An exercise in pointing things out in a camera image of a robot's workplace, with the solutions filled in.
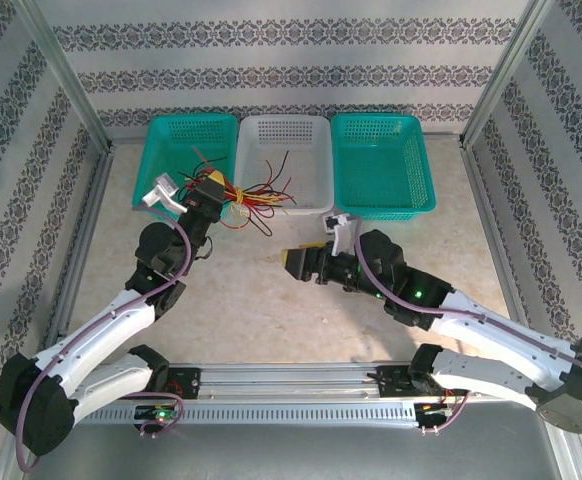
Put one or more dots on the aluminium table side rail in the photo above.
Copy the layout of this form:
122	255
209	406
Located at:
78	250
498	250

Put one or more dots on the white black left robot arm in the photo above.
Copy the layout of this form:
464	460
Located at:
96	330

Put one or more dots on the small circuit board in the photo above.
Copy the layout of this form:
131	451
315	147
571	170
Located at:
433	409
158	414

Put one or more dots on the aluminium frame post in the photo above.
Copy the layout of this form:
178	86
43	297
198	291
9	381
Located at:
507	70
66	70

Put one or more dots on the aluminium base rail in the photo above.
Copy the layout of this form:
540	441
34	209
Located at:
291	380

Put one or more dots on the white plastic basket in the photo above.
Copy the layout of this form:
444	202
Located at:
286	135

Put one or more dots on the grey metal sheet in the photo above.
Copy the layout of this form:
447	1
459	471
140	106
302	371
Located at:
291	455

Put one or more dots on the teal plastic basket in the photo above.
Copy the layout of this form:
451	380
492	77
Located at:
181	145
381	165

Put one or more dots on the aluminium table back rail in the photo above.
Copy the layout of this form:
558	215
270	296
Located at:
443	135

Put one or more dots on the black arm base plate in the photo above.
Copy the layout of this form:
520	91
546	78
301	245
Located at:
188	382
391	382

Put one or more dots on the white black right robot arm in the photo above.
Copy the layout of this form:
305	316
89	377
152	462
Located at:
496	330

